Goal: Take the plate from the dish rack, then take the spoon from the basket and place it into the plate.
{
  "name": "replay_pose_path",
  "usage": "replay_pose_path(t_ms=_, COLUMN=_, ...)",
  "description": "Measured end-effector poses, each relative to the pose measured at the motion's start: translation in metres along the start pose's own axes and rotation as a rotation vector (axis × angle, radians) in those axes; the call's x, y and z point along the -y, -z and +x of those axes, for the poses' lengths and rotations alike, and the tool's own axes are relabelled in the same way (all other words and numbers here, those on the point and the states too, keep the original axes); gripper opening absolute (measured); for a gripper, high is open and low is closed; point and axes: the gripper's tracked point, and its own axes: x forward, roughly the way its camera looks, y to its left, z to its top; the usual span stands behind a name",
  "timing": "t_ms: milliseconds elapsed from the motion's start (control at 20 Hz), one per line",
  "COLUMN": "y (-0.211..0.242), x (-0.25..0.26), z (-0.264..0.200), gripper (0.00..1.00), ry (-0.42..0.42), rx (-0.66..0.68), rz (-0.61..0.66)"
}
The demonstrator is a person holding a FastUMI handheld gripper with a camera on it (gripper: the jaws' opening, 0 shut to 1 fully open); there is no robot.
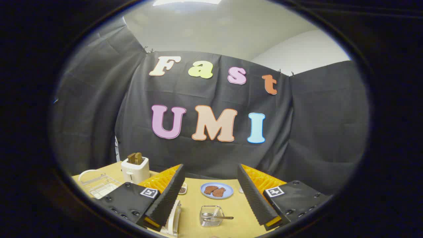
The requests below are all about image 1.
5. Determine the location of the metal spoon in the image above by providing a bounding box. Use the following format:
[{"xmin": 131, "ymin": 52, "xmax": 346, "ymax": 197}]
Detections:
[{"xmin": 202, "ymin": 213, "xmax": 234, "ymax": 221}]

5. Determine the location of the white wire dish rack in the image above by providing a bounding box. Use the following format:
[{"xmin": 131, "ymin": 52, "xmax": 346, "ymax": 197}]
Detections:
[{"xmin": 78, "ymin": 169, "xmax": 123, "ymax": 200}]

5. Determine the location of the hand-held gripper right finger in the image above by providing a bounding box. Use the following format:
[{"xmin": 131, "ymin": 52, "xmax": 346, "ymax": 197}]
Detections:
[{"xmin": 237, "ymin": 164, "xmax": 332, "ymax": 231}]

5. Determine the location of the pink plate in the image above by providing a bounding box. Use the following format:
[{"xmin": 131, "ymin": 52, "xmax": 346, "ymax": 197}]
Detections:
[{"xmin": 164, "ymin": 199, "xmax": 182, "ymax": 236}]

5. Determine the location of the clear square basket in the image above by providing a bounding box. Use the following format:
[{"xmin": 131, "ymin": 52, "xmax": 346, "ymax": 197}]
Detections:
[{"xmin": 199, "ymin": 205, "xmax": 225, "ymax": 227}]

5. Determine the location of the ceiling light panel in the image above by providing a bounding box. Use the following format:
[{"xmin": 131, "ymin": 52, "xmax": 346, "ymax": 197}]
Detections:
[{"xmin": 153, "ymin": 0, "xmax": 222, "ymax": 6}]

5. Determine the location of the blue plate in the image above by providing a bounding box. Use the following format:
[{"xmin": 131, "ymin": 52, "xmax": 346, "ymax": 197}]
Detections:
[{"xmin": 200, "ymin": 182, "xmax": 234, "ymax": 200}]

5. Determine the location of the black backdrop cloth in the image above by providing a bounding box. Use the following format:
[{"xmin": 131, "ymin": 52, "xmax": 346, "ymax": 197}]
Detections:
[{"xmin": 50, "ymin": 25, "xmax": 370, "ymax": 195}]

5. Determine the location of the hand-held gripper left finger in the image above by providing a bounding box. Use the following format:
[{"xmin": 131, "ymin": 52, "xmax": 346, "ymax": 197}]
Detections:
[{"xmin": 94, "ymin": 164, "xmax": 185, "ymax": 232}]

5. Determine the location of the white toaster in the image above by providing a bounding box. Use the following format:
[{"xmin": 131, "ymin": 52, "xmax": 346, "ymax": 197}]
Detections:
[{"xmin": 121, "ymin": 157, "xmax": 150, "ymax": 184}]

